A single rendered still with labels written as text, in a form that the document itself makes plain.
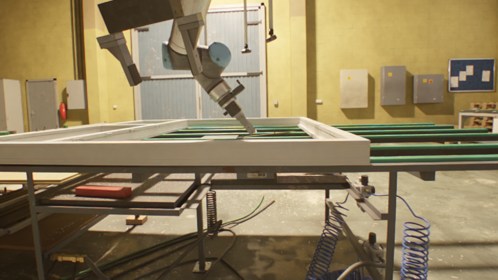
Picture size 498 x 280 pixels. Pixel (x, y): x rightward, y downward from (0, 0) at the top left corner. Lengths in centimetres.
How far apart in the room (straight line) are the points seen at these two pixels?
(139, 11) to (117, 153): 50
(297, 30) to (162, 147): 665
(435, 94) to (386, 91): 137
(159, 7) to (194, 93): 708
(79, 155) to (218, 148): 45
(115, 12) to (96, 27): 836
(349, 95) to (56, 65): 914
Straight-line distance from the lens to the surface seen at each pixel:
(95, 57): 866
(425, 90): 836
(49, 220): 221
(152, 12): 47
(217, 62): 87
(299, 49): 710
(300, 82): 696
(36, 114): 1045
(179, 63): 85
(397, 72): 800
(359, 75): 758
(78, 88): 915
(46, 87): 1016
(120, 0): 49
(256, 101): 722
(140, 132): 153
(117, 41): 52
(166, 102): 783
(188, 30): 47
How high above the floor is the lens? 104
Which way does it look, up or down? 4 degrees down
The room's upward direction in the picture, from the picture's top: 1 degrees counter-clockwise
